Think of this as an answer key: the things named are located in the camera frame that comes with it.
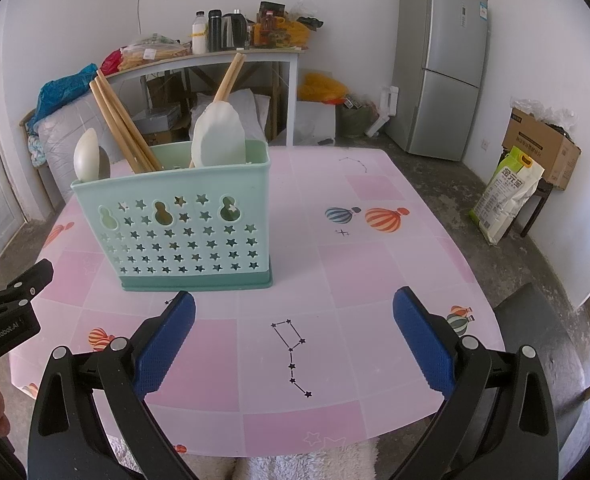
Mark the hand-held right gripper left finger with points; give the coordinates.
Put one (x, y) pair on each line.
(167, 345)

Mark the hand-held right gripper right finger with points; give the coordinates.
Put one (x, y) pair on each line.
(422, 345)

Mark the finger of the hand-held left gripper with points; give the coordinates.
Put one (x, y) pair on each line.
(32, 277)

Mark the white plastic spoon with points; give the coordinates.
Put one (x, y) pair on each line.
(85, 155)

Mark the bunch of wooden chopsticks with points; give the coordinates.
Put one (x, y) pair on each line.
(120, 120)

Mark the teal plastic utensil holder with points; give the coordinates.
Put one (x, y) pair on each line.
(260, 185)

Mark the pink printed tablecloth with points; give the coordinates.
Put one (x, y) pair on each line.
(350, 285)

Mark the dark chair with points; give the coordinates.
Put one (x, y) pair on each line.
(535, 320)

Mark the plastic-wrapped white bundle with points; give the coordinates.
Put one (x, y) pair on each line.
(60, 150)

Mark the person's white fleece clothing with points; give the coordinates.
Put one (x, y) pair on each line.
(305, 465)

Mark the yellow white packet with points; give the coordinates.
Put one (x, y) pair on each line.
(505, 195)

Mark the dark stool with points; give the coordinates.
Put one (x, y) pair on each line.
(537, 210)

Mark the blue plastic bag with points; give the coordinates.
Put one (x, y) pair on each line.
(60, 92)

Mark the flat box under table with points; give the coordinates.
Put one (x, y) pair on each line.
(157, 122)

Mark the cardboard box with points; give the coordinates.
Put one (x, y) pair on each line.
(540, 155)

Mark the red plastic bag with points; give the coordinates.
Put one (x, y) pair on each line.
(111, 64)

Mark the green bag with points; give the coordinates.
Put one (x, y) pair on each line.
(357, 117)

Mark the yellow packets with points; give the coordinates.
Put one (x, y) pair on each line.
(155, 52)

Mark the clear plastic bag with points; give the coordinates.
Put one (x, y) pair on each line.
(545, 112)

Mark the orange plastic bag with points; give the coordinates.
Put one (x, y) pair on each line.
(322, 87)

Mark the silver refrigerator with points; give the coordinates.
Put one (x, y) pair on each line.
(440, 60)

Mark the white bottle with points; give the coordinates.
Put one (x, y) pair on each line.
(200, 35)

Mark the white side table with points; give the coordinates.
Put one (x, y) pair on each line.
(275, 57)

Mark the black thermos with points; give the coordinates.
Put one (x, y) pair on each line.
(215, 30)

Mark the black kettle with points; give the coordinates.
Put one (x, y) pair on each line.
(235, 30)

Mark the pile of orange snack bags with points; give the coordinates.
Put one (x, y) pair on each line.
(280, 30)

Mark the wall outlet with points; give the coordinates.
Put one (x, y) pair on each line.
(485, 145)

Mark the white plastic bracket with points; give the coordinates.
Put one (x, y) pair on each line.
(387, 105)

